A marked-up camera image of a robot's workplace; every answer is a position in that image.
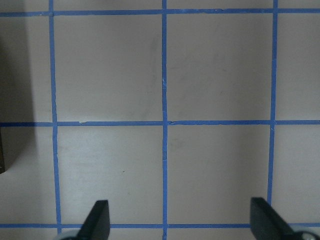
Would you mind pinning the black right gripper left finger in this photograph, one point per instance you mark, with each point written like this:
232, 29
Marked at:
97, 224

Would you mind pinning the dark wooden drawer box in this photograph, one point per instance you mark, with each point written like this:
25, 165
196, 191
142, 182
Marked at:
2, 156

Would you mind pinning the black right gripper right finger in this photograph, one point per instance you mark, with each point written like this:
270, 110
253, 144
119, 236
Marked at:
266, 223

